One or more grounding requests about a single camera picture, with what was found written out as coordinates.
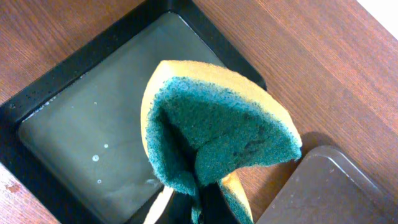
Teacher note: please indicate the small black water tray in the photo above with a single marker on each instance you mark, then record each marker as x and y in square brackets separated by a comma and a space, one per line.
[73, 137]

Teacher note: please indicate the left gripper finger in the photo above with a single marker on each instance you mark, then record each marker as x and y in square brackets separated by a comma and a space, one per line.
[215, 208]

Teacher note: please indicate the large brown serving tray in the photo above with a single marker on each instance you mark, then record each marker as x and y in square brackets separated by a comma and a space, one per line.
[327, 187]

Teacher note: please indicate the green and yellow sponge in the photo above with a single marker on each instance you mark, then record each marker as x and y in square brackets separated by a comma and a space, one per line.
[200, 123]

